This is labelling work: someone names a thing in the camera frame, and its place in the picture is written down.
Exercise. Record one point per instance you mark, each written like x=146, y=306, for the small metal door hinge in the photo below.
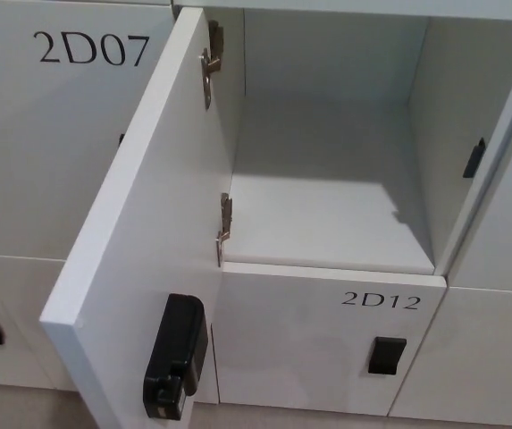
x=224, y=225

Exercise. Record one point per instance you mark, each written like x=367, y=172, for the white locker door 2D12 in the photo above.
x=309, y=339

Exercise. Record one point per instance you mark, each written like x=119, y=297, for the large metal door hinge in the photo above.
x=211, y=62

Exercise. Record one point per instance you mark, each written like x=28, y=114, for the black lock box on door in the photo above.
x=176, y=357

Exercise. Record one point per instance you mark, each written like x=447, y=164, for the white locker door 2D07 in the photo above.
x=50, y=147

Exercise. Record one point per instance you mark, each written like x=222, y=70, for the white unmarked locker door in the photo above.
x=501, y=214
x=474, y=357
x=10, y=313

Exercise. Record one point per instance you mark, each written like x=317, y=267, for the black latch strike plate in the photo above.
x=473, y=157

